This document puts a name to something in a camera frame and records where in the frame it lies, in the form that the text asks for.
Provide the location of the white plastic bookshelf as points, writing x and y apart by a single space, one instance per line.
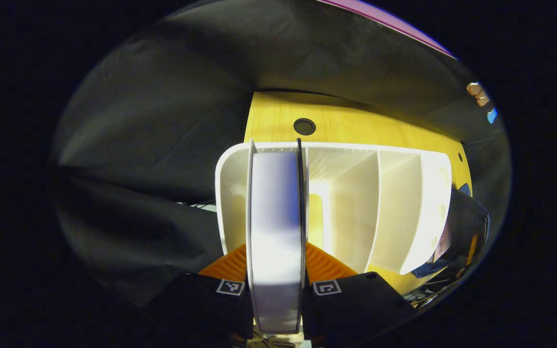
394 208

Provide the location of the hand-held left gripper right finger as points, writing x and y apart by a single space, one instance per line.
351 304

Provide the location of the blue schoolbag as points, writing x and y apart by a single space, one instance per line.
469 217

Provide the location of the dark portrait cover book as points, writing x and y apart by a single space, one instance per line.
274 232

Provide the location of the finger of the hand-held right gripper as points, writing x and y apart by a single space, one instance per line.
472 249

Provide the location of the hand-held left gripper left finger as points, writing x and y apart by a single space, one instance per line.
201 304

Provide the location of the black backdrop cloth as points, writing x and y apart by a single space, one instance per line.
162 121

